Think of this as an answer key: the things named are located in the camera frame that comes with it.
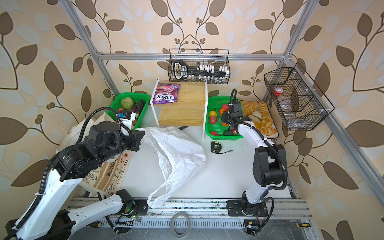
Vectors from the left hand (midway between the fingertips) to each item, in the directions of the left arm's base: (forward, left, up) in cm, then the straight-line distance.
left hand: (145, 132), depth 60 cm
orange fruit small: (+43, -38, -32) cm, 66 cm away
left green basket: (+43, +43, -30) cm, 68 cm away
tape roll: (-23, -14, -38) cm, 47 cm away
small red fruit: (+33, -31, -32) cm, 56 cm away
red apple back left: (+47, -42, -32) cm, 71 cm away
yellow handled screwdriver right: (-26, -72, -35) cm, 85 cm away
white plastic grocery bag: (-1, -13, -20) cm, 24 cm away
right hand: (+27, -39, -21) cm, 52 cm away
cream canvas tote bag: (-9, +23, -25) cm, 35 cm away
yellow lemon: (+39, -31, -31) cm, 59 cm away
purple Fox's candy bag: (+26, -4, -1) cm, 26 cm away
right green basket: (+27, -34, -36) cm, 56 cm away
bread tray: (+40, -66, -31) cm, 83 cm away
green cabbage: (+45, +34, -29) cm, 63 cm away
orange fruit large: (+31, -40, -33) cm, 60 cm away
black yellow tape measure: (+12, -33, -34) cm, 49 cm away
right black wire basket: (+20, -72, -2) cm, 75 cm away
